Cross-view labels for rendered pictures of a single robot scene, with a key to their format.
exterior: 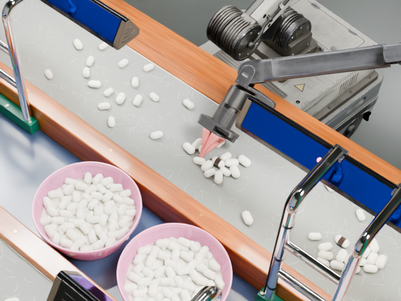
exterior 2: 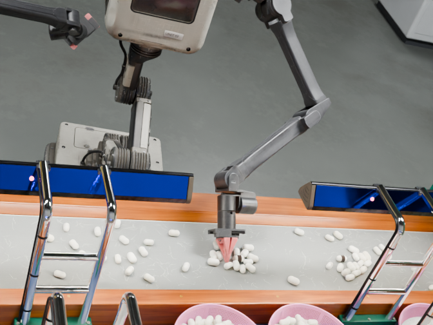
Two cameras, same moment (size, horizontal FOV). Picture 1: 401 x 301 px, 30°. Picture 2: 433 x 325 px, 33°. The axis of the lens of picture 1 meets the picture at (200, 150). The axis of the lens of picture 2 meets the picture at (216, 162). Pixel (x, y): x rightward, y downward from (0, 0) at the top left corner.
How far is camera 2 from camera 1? 1.64 m
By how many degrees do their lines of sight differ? 47
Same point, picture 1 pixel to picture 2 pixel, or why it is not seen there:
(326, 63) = (273, 147)
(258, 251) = (325, 294)
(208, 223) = (287, 298)
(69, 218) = not seen: outside the picture
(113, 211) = not seen: outside the picture
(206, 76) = (162, 206)
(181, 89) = (154, 226)
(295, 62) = (256, 156)
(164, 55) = (119, 207)
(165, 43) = not seen: hidden behind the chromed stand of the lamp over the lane
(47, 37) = (13, 247)
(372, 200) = (409, 206)
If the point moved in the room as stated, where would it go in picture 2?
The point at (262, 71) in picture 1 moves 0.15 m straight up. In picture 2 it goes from (241, 173) to (257, 135)
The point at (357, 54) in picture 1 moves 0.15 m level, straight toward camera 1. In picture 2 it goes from (287, 131) to (316, 160)
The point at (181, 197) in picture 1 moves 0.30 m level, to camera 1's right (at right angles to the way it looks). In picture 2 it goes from (256, 294) to (308, 252)
